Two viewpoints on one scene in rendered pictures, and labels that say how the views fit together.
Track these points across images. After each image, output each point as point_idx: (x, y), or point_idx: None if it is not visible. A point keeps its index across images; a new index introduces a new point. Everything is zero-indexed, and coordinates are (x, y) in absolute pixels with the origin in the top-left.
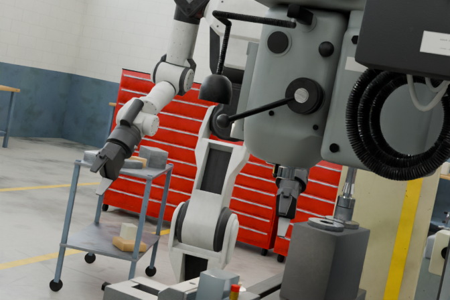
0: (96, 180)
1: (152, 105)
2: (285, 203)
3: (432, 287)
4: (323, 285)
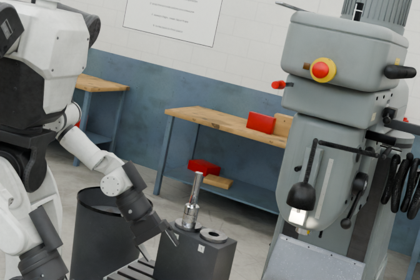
0: None
1: (10, 200)
2: (174, 235)
3: None
4: (228, 277)
